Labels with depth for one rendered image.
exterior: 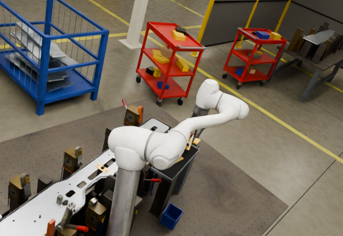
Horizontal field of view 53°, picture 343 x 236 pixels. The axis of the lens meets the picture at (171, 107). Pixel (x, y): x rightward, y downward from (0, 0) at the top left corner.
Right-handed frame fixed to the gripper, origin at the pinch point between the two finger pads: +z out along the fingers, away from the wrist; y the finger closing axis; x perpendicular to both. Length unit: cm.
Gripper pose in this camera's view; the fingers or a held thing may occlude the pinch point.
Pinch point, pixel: (189, 140)
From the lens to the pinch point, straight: 207.3
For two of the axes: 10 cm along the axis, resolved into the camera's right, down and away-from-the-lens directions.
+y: -9.3, -3.6, 0.9
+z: -2.7, 8.2, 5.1
